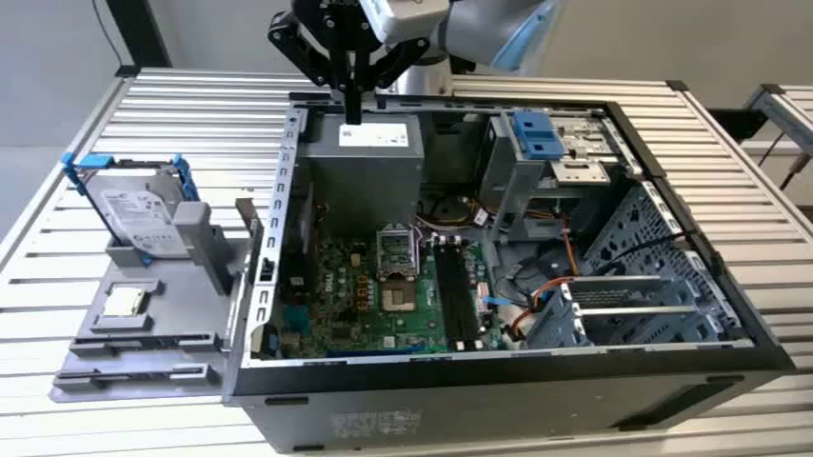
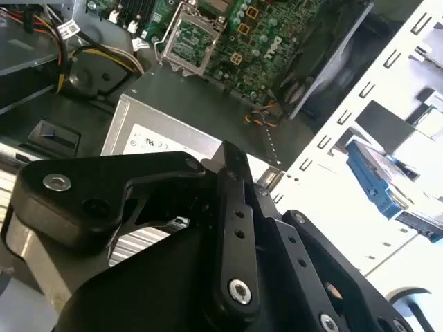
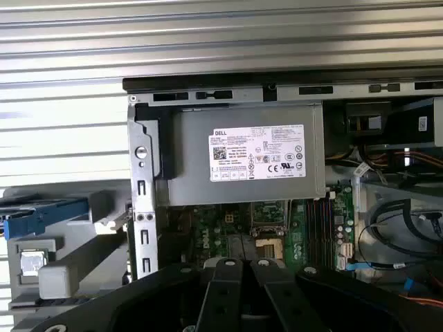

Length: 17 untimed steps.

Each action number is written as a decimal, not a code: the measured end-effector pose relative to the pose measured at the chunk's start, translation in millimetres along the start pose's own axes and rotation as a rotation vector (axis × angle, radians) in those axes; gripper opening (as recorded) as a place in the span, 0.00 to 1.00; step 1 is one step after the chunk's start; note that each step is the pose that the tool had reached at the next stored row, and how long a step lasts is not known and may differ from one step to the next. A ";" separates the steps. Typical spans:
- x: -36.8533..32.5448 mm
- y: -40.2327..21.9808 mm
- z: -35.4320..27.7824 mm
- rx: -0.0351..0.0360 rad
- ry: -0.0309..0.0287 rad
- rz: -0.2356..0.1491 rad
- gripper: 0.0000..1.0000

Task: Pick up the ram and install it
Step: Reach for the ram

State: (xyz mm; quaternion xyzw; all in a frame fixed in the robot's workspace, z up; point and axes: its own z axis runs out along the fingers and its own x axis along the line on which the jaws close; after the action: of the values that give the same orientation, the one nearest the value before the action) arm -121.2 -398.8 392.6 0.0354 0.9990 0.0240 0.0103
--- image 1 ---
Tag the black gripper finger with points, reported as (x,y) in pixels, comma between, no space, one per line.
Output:
(388,66)
(312,62)

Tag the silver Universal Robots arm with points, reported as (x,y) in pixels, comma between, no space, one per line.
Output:
(471,28)

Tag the black RAM slot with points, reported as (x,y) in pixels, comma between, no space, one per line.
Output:
(449,290)
(465,290)

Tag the grey power supply unit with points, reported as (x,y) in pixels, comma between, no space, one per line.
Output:
(363,190)

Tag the blue disk carrier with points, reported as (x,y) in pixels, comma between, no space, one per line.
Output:
(533,131)

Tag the grey metal disk bay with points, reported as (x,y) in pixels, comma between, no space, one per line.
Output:
(503,181)

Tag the round black case speaker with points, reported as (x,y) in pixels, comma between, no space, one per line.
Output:
(448,207)

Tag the graphics card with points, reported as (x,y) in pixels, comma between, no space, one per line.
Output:
(246,212)

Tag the thin locking lever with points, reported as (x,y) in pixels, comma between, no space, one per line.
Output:
(417,238)

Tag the hard disk in blue carrier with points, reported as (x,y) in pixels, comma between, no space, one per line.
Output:
(134,209)

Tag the CPU socket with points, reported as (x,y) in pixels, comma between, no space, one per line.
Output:
(400,296)

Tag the grey parts rack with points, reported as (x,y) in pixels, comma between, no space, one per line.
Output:
(172,295)

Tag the green motherboard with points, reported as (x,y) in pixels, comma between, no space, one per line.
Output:
(344,328)

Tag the silver CPU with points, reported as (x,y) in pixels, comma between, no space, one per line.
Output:
(124,301)

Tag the perforated metal disk bay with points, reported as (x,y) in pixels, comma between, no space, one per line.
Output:
(623,290)

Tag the blue expansion slot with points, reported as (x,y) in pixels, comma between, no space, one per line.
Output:
(375,351)

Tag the metal slat side table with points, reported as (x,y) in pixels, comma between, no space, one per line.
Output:
(795,109)

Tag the black open PC case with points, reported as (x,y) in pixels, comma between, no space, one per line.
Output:
(445,409)

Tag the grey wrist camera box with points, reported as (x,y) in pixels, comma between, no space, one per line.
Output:
(407,19)

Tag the black upright post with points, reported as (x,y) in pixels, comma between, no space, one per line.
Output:
(144,33)

